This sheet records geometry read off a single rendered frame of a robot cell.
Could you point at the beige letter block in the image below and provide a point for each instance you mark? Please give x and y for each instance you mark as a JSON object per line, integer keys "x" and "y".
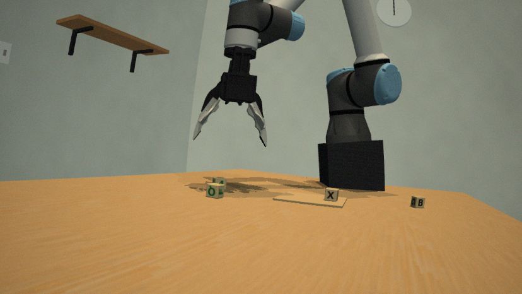
{"x": 331, "y": 194}
{"x": 417, "y": 201}
{"x": 215, "y": 190}
{"x": 219, "y": 180}

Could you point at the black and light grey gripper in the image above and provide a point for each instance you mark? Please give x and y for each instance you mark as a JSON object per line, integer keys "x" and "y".
{"x": 238, "y": 87}

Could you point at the tan square mat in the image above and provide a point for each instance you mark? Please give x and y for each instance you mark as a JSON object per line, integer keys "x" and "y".
{"x": 311, "y": 199}

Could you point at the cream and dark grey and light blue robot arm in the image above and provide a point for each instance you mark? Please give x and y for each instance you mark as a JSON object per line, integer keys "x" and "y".
{"x": 372, "y": 81}

